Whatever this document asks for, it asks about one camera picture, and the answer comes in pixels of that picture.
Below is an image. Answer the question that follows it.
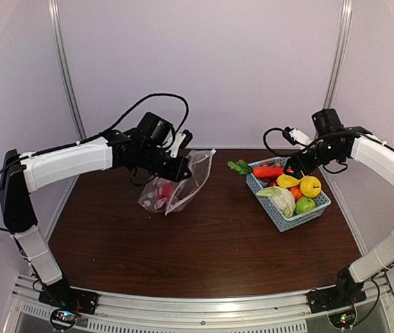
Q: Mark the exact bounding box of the aluminium frame post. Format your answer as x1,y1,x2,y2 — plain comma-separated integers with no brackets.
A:
48,0,87,139
323,0,353,108

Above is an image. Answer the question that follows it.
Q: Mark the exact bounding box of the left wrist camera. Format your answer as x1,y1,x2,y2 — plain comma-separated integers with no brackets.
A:
164,130,193,158

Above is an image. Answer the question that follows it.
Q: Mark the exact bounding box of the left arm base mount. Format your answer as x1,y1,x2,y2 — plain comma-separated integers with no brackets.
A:
38,284,99,332

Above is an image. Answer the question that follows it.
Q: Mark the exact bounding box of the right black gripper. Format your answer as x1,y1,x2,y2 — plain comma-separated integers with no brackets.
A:
284,139,343,179

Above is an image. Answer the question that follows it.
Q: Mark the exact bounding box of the right aluminium frame post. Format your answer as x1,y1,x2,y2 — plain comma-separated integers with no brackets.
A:
323,0,353,108

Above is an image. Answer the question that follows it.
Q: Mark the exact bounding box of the left aluminium frame post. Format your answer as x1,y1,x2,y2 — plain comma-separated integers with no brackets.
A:
48,0,87,139

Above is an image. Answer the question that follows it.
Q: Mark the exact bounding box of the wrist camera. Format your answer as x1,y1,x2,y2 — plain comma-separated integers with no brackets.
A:
282,127,312,147
164,130,193,158

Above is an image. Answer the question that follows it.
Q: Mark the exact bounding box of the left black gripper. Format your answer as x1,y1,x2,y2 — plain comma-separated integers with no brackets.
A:
139,144,192,182

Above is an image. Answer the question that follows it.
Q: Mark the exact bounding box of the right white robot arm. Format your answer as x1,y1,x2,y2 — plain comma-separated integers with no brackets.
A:
283,109,394,307

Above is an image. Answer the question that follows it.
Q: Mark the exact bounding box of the toy cabbage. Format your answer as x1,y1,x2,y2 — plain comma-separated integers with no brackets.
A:
255,186,296,219

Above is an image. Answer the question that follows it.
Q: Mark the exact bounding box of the red toy bell pepper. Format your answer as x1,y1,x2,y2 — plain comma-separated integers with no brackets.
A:
155,183,175,203

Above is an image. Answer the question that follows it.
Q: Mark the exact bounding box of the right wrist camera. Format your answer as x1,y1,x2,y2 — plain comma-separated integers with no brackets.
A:
282,127,312,147

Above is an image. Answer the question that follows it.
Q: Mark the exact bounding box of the aluminium front rail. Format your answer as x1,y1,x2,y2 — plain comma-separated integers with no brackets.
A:
0,274,394,332

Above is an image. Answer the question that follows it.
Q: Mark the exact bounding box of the yellow toy bell pepper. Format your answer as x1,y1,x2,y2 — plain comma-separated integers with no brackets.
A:
276,174,302,189

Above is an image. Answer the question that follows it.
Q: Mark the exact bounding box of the orange toy pumpkin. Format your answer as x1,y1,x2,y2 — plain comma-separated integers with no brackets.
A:
289,187,303,201

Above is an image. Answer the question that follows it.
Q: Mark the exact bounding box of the right black cable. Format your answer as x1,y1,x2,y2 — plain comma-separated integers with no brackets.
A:
263,127,349,174

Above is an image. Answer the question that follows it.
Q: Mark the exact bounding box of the yellow toy pear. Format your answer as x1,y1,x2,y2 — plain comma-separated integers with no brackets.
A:
300,176,322,198

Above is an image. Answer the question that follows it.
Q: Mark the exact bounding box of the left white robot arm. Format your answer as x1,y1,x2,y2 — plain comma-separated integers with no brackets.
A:
0,112,193,308

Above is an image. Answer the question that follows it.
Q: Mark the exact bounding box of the clear polka dot zip bag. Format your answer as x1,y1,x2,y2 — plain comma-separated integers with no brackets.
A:
137,148,216,216

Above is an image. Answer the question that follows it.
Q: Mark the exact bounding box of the left black cable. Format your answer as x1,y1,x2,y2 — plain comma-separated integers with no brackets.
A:
0,92,190,232

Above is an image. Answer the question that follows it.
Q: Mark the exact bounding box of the orange toy carrot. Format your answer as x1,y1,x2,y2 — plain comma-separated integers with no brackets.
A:
228,160,284,179

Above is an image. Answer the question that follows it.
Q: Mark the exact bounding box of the green toy apple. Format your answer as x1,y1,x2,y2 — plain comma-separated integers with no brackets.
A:
295,196,316,214

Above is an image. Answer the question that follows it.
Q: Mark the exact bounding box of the black cable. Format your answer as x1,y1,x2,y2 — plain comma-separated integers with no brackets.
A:
263,127,349,174
0,92,190,232

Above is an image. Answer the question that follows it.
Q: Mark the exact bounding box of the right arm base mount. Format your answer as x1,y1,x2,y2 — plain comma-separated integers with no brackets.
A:
306,286,366,331

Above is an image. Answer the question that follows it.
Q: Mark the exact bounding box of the blue plastic basket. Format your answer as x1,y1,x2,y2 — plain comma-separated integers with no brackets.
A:
246,173,332,232

